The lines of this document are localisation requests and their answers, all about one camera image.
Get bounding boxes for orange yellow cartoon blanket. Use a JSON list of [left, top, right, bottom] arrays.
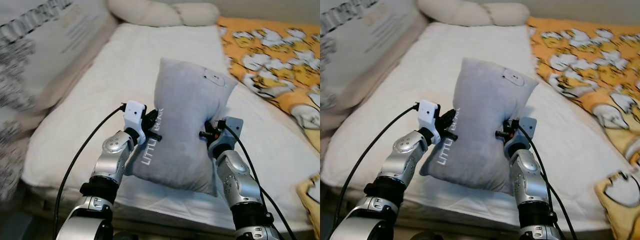
[[526, 16, 640, 240], [217, 16, 321, 240]]

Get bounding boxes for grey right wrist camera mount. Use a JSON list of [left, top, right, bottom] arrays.
[[516, 116, 539, 145], [220, 116, 245, 146]]

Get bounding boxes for cream knotted bolster pillow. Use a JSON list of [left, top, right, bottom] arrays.
[[416, 0, 531, 27], [107, 0, 221, 28]]

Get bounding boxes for grey plush pillow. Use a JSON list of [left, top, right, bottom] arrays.
[[125, 57, 239, 197], [419, 56, 541, 194]]

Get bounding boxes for white quilted mattress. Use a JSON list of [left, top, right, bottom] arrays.
[[322, 22, 640, 233], [22, 22, 321, 235]]

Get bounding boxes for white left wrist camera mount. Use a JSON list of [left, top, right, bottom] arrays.
[[122, 100, 149, 146], [416, 100, 442, 146]]

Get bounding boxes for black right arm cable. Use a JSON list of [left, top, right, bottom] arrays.
[[220, 122, 298, 240], [515, 122, 581, 240]]

